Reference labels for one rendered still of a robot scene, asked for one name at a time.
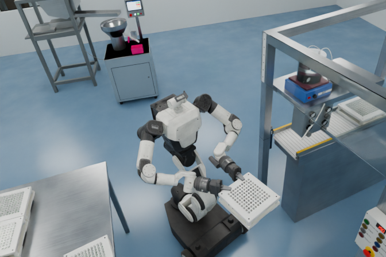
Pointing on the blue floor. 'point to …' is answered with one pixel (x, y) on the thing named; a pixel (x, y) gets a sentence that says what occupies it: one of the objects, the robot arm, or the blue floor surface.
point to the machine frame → (332, 18)
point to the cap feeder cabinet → (131, 71)
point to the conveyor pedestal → (324, 182)
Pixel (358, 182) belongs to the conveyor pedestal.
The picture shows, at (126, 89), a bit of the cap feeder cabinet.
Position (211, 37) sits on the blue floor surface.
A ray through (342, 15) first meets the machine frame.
